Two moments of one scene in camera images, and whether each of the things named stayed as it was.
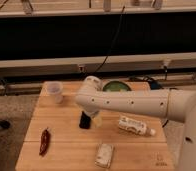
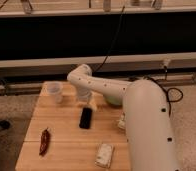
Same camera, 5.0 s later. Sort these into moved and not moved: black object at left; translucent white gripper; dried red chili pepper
Moved: translucent white gripper
Not moved: black object at left; dried red chili pepper
